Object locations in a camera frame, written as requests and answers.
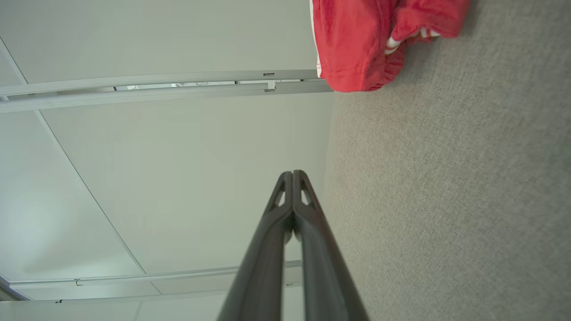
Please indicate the aluminium partition post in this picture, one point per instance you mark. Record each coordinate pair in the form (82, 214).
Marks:
(134, 281)
(134, 96)

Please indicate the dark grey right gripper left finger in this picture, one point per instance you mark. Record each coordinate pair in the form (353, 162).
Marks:
(263, 267)

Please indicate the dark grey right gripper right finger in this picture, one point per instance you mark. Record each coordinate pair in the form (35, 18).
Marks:
(323, 272)

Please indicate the grey fabric sofa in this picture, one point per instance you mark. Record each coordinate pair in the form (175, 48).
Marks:
(446, 200)

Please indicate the red shorts with white stripes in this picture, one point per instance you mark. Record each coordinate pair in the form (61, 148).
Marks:
(352, 40)

